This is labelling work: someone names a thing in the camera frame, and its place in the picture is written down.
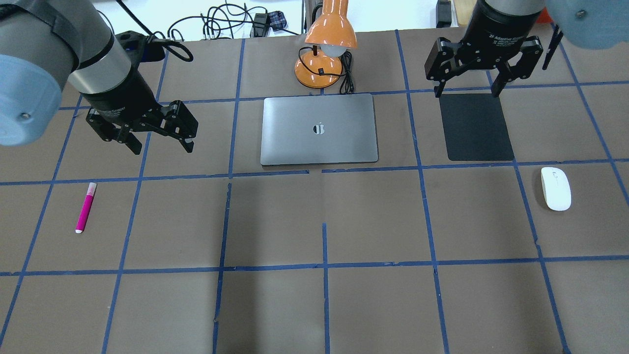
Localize grey laptop notebook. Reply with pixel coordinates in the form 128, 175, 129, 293
260, 93, 379, 166

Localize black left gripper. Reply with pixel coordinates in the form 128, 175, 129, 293
85, 69, 199, 155

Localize black power adapter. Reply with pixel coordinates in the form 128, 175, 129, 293
250, 13, 270, 38

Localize black lamp power cable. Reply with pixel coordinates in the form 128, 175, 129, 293
339, 51, 355, 95

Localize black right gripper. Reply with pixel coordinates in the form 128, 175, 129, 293
425, 0, 543, 98

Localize black mousepad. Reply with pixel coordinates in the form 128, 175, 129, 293
439, 93, 515, 161

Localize orange desk lamp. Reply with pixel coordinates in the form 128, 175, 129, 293
294, 0, 358, 94

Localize pink marker pen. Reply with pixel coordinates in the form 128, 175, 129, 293
75, 183, 97, 235

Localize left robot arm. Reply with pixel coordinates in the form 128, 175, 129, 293
0, 0, 198, 155

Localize white computer mouse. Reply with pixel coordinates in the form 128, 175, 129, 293
541, 166, 572, 211

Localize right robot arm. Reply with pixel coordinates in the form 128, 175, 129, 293
425, 0, 629, 98

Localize tangled black cables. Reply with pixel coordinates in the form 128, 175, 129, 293
150, 2, 300, 42

